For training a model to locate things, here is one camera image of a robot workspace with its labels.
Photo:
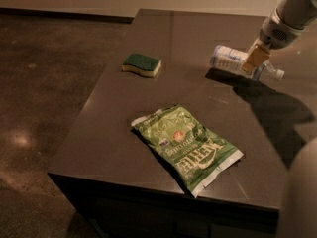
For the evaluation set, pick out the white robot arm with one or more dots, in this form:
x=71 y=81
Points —
x=298 y=14

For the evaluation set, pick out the dark cabinet drawer front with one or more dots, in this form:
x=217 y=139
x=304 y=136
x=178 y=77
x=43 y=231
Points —
x=128 y=218

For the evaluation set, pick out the green jalapeno chip bag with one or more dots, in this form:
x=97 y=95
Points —
x=196 y=153

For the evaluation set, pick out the blue plastic water bottle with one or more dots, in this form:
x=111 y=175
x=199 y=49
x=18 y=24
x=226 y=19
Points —
x=231 y=60

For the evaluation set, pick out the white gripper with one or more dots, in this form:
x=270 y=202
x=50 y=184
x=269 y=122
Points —
x=276 y=34

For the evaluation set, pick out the green and yellow sponge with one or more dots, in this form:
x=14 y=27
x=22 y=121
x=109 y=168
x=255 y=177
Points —
x=141 y=65

